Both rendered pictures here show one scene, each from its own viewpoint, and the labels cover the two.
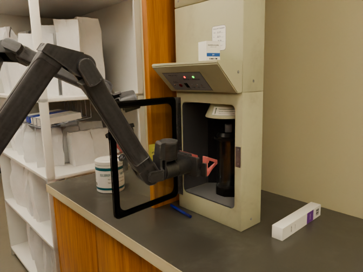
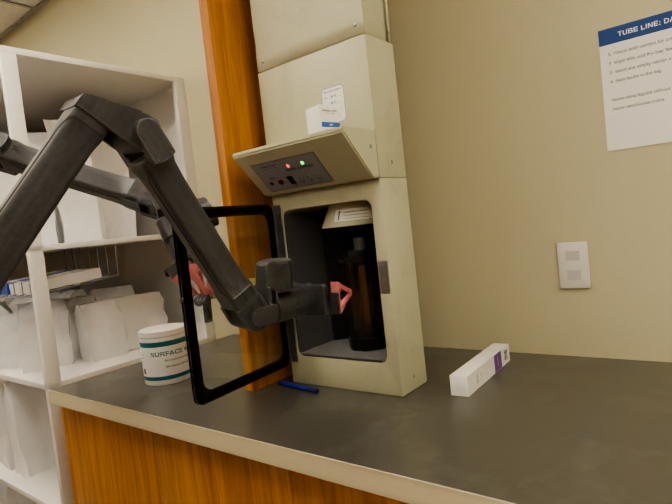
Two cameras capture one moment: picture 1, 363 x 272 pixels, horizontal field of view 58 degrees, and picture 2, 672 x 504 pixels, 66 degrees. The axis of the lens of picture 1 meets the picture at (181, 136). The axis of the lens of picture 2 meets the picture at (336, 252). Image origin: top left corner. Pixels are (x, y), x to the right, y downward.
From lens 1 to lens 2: 0.19 m
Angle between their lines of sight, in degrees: 13
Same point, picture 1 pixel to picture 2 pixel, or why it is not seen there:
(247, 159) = (397, 280)
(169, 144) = (279, 263)
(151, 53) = (228, 140)
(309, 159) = (478, 284)
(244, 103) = (384, 194)
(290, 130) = (444, 246)
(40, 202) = (29, 438)
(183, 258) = (326, 441)
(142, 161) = (242, 291)
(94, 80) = (161, 153)
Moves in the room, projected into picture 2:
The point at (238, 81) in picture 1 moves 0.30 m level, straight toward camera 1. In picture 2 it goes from (372, 160) to (391, 134)
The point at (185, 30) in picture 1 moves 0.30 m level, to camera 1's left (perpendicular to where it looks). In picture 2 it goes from (278, 102) to (147, 110)
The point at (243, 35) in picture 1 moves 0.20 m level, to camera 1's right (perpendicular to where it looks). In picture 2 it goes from (372, 94) to (461, 88)
